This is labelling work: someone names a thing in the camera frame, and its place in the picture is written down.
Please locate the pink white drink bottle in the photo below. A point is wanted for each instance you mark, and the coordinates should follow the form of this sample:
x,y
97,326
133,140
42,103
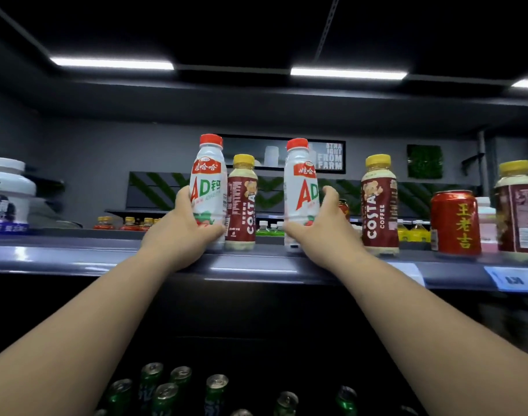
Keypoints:
x,y
489,229

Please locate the person's right forearm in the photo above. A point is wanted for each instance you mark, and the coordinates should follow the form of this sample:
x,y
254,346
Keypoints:
x,y
441,342

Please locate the person's left hand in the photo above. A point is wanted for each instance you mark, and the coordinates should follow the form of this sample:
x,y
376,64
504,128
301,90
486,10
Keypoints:
x,y
177,238

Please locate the white ceiling light strip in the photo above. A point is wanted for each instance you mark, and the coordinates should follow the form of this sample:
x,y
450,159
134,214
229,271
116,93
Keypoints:
x,y
112,64
527,84
348,74

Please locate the person's right hand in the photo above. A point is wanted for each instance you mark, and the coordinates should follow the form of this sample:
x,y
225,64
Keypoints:
x,y
329,238

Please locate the blue shelf price tag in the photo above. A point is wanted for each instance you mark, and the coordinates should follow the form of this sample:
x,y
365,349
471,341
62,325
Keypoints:
x,y
513,279

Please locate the person's left forearm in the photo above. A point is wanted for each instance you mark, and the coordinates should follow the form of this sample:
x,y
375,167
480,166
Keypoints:
x,y
73,342

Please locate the dark grey display shelf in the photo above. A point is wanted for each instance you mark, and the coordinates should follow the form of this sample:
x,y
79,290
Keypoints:
x,y
116,259

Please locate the yellow-capped brown coffee bottle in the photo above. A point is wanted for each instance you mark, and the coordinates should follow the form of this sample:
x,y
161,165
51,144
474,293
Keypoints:
x,y
519,212
379,207
242,203

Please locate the black framed wall sign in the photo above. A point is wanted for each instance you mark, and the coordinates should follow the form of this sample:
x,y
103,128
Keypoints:
x,y
329,155

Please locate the small red can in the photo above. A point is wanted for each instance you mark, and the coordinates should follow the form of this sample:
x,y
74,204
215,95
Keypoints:
x,y
344,210

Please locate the white red-capped milk drink bottle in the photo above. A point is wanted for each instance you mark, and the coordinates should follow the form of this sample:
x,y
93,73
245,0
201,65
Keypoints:
x,y
300,186
208,186

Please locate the group of green soda cans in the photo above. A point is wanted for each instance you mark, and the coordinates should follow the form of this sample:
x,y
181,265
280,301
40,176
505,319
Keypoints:
x,y
151,376

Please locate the white shelf price tag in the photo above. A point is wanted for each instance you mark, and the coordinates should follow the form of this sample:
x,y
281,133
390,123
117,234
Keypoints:
x,y
409,272

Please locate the person's left thumb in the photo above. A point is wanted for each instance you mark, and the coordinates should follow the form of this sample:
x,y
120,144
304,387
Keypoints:
x,y
212,233

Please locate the small green drink bottle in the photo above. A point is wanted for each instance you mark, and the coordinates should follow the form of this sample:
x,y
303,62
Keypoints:
x,y
263,229
278,230

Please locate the small yellow drink bottle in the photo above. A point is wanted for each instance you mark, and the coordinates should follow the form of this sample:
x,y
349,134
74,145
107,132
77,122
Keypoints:
x,y
419,233
402,233

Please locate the green striped wall panel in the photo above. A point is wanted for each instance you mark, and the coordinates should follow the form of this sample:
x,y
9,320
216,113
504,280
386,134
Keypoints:
x,y
151,190

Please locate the person's right thumb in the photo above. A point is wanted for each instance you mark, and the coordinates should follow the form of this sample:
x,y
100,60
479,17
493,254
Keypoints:
x,y
295,231

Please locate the large white milk jug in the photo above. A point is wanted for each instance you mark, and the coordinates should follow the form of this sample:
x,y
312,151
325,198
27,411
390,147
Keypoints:
x,y
8,194

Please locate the square green plant panel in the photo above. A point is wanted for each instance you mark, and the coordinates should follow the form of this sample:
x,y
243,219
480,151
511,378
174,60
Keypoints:
x,y
424,161

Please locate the red herbal tea can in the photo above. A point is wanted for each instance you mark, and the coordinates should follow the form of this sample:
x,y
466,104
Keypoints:
x,y
455,223

